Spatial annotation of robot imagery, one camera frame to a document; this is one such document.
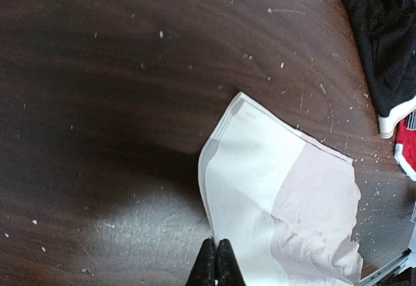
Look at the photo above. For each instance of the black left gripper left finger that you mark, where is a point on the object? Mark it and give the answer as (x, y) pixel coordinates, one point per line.
(203, 270)

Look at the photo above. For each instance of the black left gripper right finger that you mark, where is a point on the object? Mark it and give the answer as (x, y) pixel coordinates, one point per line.
(228, 272)

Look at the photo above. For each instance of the pink and white underwear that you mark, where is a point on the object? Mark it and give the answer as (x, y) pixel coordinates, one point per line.
(286, 202)

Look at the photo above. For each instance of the red underwear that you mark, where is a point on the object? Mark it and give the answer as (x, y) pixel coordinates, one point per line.
(405, 149)

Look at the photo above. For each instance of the black underwear white waistband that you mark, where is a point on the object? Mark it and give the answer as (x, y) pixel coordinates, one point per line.
(384, 31)

